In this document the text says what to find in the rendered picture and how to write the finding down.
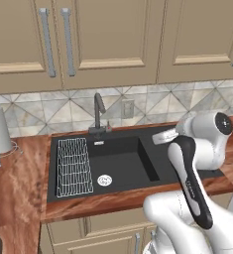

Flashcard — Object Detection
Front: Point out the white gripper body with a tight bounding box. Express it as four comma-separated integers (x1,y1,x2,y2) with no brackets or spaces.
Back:
152,129,179,146

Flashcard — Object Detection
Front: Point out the black kitchen sink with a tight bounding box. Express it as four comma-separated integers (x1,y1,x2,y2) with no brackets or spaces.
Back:
47,124,226,204

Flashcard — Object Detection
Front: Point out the dark grey sink faucet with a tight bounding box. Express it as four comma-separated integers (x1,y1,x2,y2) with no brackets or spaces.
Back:
87,92,113,135

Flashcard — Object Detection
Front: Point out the white sink drain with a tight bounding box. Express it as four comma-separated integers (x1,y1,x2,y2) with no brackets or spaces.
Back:
96,174,113,188

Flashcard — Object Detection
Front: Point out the beige base cupboard door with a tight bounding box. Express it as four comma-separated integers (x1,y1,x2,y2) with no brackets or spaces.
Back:
46,217,86,254
52,225,148,254

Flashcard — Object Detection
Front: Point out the beige wall outlet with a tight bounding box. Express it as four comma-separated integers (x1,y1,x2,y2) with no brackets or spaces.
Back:
121,99,136,119

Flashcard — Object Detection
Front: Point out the white wire drying rack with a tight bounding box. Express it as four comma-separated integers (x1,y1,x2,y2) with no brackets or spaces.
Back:
56,137,95,198

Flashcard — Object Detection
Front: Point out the beige wall cupboard door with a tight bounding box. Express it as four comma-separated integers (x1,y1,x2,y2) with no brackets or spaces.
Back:
54,0,166,91
156,0,233,84
0,0,63,96

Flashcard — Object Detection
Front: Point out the wire paper towel holder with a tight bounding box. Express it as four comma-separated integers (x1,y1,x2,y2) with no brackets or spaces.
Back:
0,140,24,168

